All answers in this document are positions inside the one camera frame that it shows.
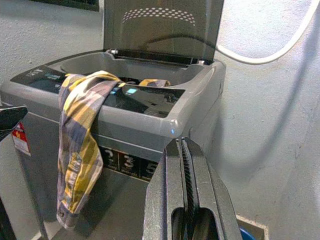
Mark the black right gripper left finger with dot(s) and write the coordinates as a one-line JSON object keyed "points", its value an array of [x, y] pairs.
{"points": [[162, 195]]}

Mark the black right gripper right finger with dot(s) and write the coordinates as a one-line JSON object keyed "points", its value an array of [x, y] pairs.
{"points": [[212, 200]]}

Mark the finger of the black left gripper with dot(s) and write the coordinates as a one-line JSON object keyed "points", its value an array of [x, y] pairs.
{"points": [[10, 118]]}

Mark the yellow grey plaid shirt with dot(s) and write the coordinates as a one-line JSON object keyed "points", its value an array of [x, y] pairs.
{"points": [[80, 125]]}

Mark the grey top-load washing machine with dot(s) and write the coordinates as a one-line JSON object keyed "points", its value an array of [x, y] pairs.
{"points": [[140, 125]]}

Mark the red white sticker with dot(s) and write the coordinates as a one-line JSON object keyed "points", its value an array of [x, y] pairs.
{"points": [[21, 140]]}

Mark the blue plastic basin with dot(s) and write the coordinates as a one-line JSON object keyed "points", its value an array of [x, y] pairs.
{"points": [[247, 233]]}

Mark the dark washer lid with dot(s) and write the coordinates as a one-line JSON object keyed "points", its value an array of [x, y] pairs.
{"points": [[162, 32]]}

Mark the dark wall frame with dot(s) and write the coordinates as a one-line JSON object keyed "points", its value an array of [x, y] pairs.
{"points": [[65, 4]]}

